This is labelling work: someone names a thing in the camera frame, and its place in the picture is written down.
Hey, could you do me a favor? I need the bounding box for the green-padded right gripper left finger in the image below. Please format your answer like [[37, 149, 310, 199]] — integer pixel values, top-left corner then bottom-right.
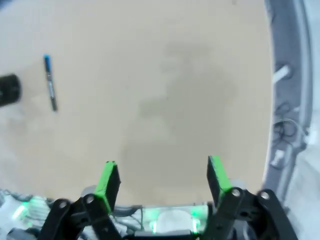
[[41, 161, 126, 240]]

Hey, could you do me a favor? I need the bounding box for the green-padded right gripper right finger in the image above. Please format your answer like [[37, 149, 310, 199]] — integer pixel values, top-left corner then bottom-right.
[[206, 155, 300, 240]]

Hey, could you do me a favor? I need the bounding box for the black marker with blue cap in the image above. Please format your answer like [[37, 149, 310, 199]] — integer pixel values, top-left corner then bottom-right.
[[43, 54, 59, 112]]

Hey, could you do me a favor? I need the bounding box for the black cylindrical pen holder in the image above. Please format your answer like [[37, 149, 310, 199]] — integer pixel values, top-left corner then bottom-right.
[[0, 73, 23, 109]]

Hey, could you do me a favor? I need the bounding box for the white floor bracket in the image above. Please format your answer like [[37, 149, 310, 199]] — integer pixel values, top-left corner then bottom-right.
[[273, 65, 291, 84]]

